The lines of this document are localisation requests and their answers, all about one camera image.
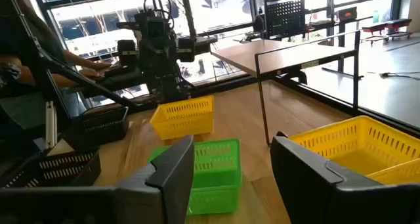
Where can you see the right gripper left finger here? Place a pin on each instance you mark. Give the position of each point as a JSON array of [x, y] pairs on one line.
[[164, 197]]

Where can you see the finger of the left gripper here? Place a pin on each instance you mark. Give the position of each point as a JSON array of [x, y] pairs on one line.
[[126, 54], [186, 50]]

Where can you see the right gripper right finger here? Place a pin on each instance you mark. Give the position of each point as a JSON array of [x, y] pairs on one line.
[[315, 191]]

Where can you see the green plastic basket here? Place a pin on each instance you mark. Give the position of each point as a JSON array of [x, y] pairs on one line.
[[216, 178]]

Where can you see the yellow plastic basket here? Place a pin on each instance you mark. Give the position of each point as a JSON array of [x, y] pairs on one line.
[[183, 119], [344, 138]]

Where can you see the black plastic basket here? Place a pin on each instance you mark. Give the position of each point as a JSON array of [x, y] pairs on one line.
[[105, 127], [59, 168]]

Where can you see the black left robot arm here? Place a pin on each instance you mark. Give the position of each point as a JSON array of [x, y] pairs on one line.
[[170, 87]]

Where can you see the person's hand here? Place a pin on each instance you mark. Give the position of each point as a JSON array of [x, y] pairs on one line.
[[102, 65], [90, 74]]

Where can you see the black laptop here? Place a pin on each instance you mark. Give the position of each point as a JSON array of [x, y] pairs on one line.
[[115, 81]]

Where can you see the person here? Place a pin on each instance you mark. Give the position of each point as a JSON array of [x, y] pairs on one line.
[[78, 62]]

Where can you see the white upright strip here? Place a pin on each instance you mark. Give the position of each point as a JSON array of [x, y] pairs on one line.
[[50, 123]]

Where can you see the black pegboard panel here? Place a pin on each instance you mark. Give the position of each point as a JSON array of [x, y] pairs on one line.
[[285, 17]]

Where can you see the black box red display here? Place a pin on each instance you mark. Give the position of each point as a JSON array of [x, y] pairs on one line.
[[348, 14]]

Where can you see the red-topped cart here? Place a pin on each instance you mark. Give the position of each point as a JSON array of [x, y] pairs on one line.
[[374, 28], [398, 23]]

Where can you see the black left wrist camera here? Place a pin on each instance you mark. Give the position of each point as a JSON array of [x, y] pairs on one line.
[[157, 28]]

